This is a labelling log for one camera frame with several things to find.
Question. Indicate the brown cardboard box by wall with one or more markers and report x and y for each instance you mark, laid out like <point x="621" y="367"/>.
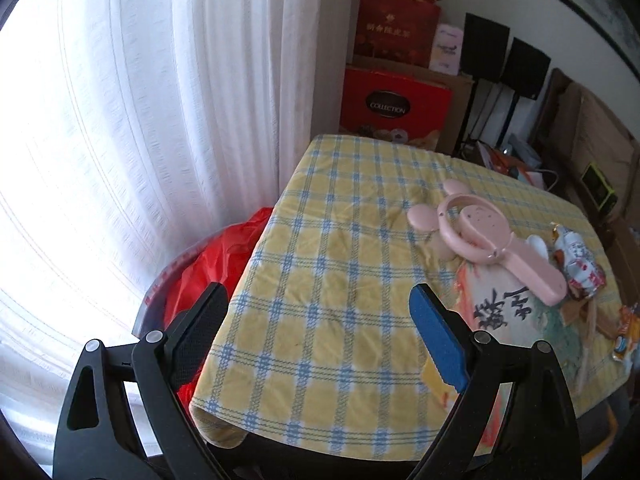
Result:
<point x="460" y="86"/>

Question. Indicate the painted folding paper fan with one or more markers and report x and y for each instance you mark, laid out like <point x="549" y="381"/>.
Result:
<point x="493" y="299"/>

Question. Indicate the pink small box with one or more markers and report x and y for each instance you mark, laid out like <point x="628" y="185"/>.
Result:
<point x="446" y="50"/>

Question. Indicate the orange snack bag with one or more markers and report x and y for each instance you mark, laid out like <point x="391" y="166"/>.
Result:
<point x="627" y="336"/>

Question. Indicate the framed ink painting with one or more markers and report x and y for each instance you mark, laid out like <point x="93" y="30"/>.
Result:
<point x="612" y="22"/>

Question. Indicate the grey white snack bag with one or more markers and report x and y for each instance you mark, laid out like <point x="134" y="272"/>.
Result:
<point x="584" y="276"/>

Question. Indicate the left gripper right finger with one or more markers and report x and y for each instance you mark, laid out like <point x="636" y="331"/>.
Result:
<point x="476" y="365"/>

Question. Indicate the red gift bag upper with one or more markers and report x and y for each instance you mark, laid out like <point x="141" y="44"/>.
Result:
<point x="401" y="31"/>

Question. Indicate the black speaker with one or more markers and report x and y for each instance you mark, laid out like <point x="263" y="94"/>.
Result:
<point x="525" y="70"/>
<point x="483" y="48"/>

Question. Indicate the yellow checkered tablecloth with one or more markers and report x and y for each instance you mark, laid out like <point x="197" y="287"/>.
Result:
<point x="318" y="349"/>

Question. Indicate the red gift box lower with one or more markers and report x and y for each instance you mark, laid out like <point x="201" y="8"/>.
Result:
<point x="391" y="107"/>

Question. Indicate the brown sofa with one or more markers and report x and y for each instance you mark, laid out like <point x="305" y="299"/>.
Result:
<point x="575" y="128"/>

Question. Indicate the white curtain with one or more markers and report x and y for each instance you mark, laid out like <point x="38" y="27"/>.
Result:
<point x="130" y="131"/>

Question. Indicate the red plastic bag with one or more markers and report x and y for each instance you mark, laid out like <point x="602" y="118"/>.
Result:
<point x="222" y="260"/>

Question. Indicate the pink mouse-ear handheld fan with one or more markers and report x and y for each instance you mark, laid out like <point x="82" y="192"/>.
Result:
<point x="471" y="227"/>

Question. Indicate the black speaker left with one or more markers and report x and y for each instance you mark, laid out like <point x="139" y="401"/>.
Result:
<point x="483" y="48"/>

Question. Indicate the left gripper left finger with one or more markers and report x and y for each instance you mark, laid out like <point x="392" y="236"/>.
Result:
<point x="162" y="365"/>

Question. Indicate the black speaker right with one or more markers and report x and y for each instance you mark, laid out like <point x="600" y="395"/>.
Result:
<point x="525" y="70"/>

